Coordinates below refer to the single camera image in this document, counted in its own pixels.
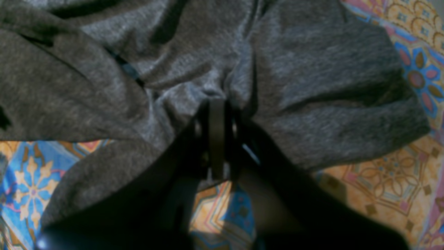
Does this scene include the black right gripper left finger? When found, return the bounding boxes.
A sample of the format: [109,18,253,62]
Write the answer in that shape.
[35,99,219,250]

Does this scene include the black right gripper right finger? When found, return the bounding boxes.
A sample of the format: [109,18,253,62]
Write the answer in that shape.
[217,99,409,250]

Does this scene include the grey t-shirt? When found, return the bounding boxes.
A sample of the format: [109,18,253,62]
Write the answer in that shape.
[0,0,430,226]

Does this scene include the patterned tablecloth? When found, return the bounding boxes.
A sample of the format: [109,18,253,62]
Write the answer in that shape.
[1,0,443,250]

